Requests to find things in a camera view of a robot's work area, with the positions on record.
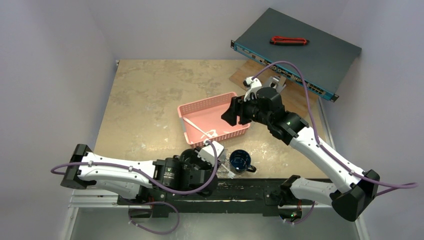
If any pink perforated plastic basket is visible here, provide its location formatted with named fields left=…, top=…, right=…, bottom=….
left=177, top=92, right=250, bottom=148

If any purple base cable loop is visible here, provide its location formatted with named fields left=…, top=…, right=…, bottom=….
left=128, top=200, right=181, bottom=236

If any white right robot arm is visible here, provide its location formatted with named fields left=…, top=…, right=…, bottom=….
left=221, top=87, right=381, bottom=222

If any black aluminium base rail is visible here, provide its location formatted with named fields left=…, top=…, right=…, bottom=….
left=67, top=177, right=362, bottom=220

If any dark green mug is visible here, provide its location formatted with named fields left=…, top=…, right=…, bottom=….
left=179, top=148, right=201, bottom=164

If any red black utility knife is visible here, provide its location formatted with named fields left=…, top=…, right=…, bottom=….
left=269, top=36, right=310, bottom=46

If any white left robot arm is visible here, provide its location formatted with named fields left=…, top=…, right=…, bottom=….
left=60, top=92, right=248, bottom=205

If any teal network switch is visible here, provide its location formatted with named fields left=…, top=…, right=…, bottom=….
left=231, top=8, right=362, bottom=102

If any dark blue mug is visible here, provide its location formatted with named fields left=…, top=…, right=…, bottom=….
left=229, top=149, right=257, bottom=175

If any grey metal bracket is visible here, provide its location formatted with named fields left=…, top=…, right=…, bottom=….
left=262, top=75, right=287, bottom=94

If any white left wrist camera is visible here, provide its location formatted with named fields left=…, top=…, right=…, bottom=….
left=197, top=139, right=227, bottom=166

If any wooden board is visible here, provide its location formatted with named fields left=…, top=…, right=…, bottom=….
left=229, top=60, right=321, bottom=125

